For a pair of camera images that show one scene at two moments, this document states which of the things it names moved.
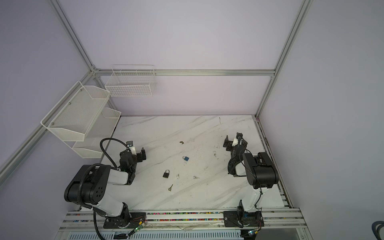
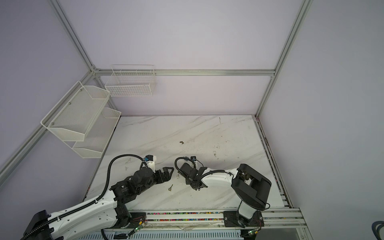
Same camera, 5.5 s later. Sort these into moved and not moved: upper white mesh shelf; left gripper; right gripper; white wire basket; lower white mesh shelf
Moved: right gripper; left gripper
Not moved: upper white mesh shelf; lower white mesh shelf; white wire basket
